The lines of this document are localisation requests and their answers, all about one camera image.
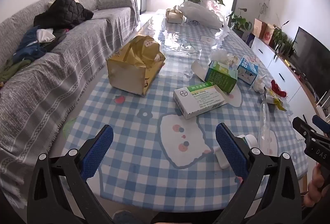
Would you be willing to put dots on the white router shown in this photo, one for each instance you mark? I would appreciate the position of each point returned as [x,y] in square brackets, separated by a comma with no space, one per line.
[323,108]

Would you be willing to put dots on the blue white milk carton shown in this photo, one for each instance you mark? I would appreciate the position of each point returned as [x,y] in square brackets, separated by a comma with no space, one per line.
[247,72]

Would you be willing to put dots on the grey covered sofa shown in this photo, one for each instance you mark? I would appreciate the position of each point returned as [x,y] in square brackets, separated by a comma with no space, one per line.
[51,90]

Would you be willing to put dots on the white cloth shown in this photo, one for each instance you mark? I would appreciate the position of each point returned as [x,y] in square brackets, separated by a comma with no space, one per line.
[45,35]

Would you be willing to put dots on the white television cabinet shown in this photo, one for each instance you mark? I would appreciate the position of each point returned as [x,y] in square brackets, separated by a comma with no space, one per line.
[278,69]

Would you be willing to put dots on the black flat television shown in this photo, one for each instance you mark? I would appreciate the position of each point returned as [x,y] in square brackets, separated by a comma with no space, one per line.
[312,59]

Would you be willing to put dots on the large white plastic bag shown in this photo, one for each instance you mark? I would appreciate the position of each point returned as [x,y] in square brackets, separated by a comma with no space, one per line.
[198,12]

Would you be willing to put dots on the green white carton box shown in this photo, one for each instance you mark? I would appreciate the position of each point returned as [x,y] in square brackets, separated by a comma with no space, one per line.
[221,79]

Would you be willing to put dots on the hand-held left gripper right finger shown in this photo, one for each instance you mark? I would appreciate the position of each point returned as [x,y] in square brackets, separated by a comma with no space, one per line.
[229,149]

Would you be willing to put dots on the leafy cabinet plant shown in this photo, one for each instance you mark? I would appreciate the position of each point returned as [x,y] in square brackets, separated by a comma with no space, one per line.
[282,38]

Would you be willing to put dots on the green garment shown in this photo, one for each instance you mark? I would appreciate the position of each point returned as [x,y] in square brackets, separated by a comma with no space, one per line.
[13,69]

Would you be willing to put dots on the potted floor plant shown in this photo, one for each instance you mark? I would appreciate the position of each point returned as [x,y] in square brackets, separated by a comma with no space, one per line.
[241,23]

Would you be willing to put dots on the white medicine bottle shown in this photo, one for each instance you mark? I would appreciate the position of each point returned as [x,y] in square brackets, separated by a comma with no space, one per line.
[223,159]

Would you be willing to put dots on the gold paper bag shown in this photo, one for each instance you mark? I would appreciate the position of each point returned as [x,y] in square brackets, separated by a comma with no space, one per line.
[129,72]

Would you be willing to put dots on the white green medicine box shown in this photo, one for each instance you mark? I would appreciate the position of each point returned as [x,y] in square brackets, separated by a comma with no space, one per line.
[198,100]

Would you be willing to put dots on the yellow silver snack wrapper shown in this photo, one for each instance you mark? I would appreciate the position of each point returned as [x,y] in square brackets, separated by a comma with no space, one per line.
[273,99]

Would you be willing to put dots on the blue garment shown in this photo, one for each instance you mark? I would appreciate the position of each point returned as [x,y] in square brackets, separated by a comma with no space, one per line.
[28,43]

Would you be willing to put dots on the clear plastic bottle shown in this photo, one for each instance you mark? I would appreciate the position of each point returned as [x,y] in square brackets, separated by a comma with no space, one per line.
[264,123]

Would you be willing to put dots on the white tissue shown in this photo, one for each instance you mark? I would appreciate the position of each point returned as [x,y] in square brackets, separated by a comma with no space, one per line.
[258,84]

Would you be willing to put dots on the brown gift bag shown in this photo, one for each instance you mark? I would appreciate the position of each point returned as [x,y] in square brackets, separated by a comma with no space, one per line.
[269,33]

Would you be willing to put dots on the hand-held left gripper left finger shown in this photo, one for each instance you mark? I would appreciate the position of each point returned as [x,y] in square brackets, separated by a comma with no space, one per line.
[99,151]

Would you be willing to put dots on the tan gift box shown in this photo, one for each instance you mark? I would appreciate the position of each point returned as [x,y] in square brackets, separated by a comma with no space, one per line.
[174,16]

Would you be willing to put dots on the dark blue box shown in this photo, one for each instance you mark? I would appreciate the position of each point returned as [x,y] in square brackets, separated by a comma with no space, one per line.
[250,39]

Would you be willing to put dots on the black quilted jacket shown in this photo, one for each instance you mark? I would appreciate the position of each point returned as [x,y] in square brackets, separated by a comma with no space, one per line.
[65,11]

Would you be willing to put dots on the blue checked tablecloth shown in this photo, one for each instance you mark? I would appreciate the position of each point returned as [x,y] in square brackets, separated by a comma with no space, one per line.
[144,136]

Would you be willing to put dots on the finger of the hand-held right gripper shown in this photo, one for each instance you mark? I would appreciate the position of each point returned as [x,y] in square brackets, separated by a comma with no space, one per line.
[321,123]
[304,130]

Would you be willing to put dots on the light tan gift bag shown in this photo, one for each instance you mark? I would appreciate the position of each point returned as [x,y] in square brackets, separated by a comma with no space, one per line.
[258,28]

